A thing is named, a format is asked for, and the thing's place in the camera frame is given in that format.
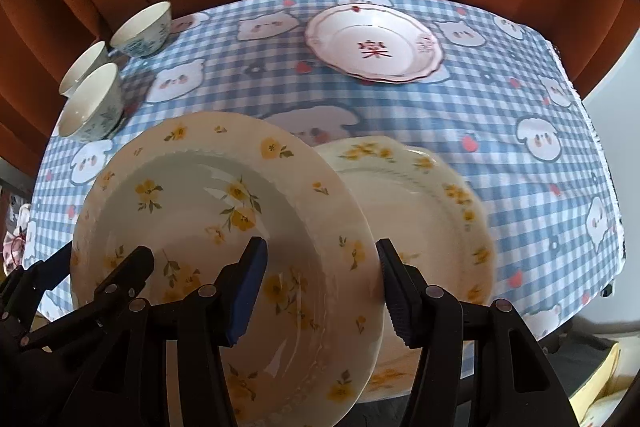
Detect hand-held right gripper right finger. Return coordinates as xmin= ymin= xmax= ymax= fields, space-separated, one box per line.
xmin=375 ymin=238 xmax=576 ymax=427

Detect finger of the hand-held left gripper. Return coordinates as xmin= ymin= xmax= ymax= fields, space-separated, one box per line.
xmin=0 ymin=241 xmax=73 ymax=310
xmin=19 ymin=246 xmax=156 ymax=354

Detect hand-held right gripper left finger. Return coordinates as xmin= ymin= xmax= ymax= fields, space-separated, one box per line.
xmin=65 ymin=236 xmax=269 ymax=427

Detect scalloped yellow-flower plate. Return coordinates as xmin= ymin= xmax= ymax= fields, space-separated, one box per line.
xmin=312 ymin=136 xmax=496 ymax=403

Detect large yellow-flower plate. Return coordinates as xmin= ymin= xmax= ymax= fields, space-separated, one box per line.
xmin=70 ymin=111 xmax=386 ymax=425

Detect blue-patterned white bowl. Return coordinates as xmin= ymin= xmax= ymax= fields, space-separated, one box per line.
xmin=109 ymin=1 xmax=173 ymax=58
xmin=58 ymin=63 xmax=123 ymax=142
xmin=58 ymin=41 xmax=110 ymax=98

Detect pile of pink clothes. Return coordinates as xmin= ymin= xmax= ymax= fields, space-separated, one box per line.
xmin=0 ymin=202 xmax=33 ymax=278

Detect blue checked bear tablecloth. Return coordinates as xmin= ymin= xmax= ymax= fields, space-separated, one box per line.
xmin=22 ymin=0 xmax=628 ymax=378

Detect pink plate with red print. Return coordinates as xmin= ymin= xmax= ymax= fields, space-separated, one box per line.
xmin=304 ymin=3 xmax=447 ymax=84

